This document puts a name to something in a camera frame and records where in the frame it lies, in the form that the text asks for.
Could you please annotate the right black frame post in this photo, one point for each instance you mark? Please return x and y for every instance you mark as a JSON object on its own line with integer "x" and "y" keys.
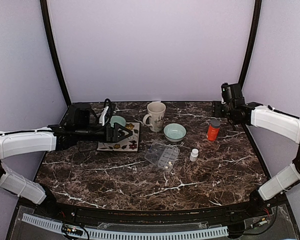
{"x": 251, "y": 42}

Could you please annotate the black frame post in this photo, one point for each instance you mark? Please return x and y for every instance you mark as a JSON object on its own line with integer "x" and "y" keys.
{"x": 251, "y": 42}
{"x": 53, "y": 51}

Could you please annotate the small circuit board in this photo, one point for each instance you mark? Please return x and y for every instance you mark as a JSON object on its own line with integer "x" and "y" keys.
{"x": 69, "y": 229}

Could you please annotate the left black frame post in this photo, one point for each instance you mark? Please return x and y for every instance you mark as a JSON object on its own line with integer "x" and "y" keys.
{"x": 53, "y": 51}

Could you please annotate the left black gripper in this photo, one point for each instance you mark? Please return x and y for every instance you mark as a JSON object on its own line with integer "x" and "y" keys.
{"x": 115, "y": 138}

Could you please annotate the cream ceramic mug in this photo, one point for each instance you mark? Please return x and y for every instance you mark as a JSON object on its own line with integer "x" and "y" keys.
{"x": 154, "y": 119}

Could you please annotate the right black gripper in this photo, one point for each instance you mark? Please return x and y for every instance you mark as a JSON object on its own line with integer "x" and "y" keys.
{"x": 216, "y": 111}

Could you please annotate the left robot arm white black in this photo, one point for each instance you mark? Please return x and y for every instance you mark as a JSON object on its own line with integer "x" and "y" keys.
{"x": 81, "y": 124}

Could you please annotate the clear plastic pill organizer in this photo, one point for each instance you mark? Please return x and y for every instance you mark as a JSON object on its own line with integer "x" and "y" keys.
{"x": 159, "y": 154}

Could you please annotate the square floral ceramic tray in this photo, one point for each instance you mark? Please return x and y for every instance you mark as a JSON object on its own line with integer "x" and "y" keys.
{"x": 129, "y": 144}

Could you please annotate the celadon bowl on tray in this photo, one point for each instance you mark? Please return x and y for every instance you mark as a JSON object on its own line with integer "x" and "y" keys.
{"x": 117, "y": 122}

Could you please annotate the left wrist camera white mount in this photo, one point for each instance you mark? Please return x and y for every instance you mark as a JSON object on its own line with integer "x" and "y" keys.
{"x": 107, "y": 112}

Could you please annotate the celadon bowl on table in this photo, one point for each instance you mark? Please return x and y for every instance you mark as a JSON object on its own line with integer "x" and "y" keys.
{"x": 174, "y": 132}

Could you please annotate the orange bottle grey cap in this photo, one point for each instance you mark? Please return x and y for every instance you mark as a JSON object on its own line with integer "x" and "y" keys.
{"x": 213, "y": 130}

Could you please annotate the black front table rail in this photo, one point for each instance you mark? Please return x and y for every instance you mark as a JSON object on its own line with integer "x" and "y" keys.
{"x": 220, "y": 214}

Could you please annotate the white slotted cable duct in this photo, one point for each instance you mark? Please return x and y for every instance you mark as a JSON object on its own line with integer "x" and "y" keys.
{"x": 111, "y": 231}

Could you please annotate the small white pill bottle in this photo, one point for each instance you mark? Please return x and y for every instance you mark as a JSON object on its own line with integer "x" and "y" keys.
{"x": 194, "y": 155}

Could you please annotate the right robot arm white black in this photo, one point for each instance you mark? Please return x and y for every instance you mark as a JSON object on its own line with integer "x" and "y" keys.
{"x": 233, "y": 107}

